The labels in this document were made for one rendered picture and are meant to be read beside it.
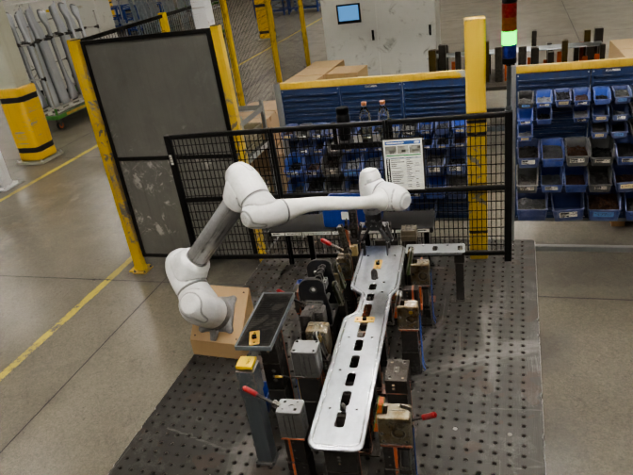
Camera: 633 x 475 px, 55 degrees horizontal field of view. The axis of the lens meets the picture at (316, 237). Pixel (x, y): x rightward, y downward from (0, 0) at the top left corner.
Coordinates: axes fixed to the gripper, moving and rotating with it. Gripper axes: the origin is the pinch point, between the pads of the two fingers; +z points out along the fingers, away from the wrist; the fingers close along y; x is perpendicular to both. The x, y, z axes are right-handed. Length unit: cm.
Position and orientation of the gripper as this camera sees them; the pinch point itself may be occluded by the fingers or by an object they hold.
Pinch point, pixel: (376, 250)
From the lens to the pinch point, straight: 293.0
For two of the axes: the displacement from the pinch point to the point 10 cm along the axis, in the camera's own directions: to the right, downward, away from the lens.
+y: 9.7, -0.1, -2.4
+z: 1.2, 8.9, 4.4
